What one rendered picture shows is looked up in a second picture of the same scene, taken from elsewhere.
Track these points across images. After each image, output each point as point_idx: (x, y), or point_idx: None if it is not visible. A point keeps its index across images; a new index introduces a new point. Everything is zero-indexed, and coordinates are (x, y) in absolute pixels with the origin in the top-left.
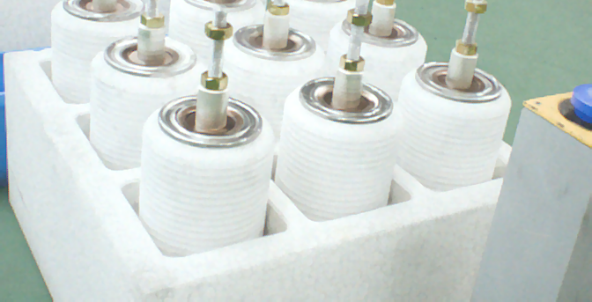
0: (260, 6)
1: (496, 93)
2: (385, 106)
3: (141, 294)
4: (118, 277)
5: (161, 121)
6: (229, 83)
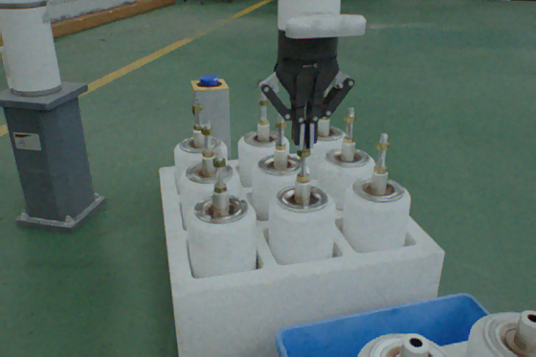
0: (275, 194)
1: (190, 137)
2: (248, 135)
3: None
4: None
5: (342, 130)
6: None
